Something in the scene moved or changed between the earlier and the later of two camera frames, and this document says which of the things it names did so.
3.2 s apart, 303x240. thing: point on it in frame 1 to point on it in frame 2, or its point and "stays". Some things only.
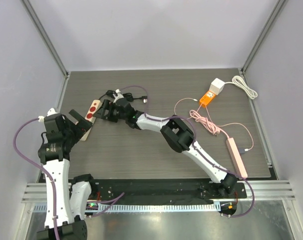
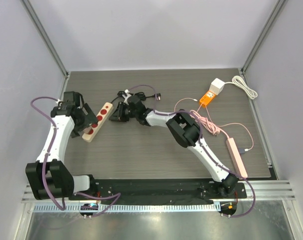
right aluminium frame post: x=262 y=38 stays
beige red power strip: x=94 y=107 to x=101 y=118
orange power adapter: x=207 y=97 stays
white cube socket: x=216 y=86 stays
